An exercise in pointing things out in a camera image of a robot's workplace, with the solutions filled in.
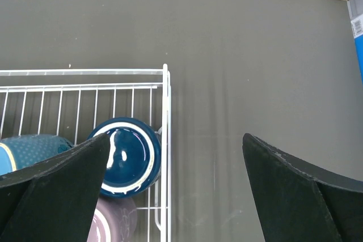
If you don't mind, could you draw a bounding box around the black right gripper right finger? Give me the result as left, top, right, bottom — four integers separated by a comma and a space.
242, 133, 362, 241

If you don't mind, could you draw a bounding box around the white wire dish rack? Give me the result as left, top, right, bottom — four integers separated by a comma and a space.
1, 65, 172, 241

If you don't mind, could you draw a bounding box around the light blue dotted mug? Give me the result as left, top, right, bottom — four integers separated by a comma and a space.
1, 134, 74, 175

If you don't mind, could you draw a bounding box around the blue folder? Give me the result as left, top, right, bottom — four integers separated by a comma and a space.
347, 0, 363, 78

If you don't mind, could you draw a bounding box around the dark blue ceramic mug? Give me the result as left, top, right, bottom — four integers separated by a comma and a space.
88, 117, 162, 198

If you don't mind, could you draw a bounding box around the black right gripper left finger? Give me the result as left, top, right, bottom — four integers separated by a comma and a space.
1, 133, 110, 241

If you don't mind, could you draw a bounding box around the lilac ceramic mug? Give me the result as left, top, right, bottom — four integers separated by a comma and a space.
87, 196, 137, 241

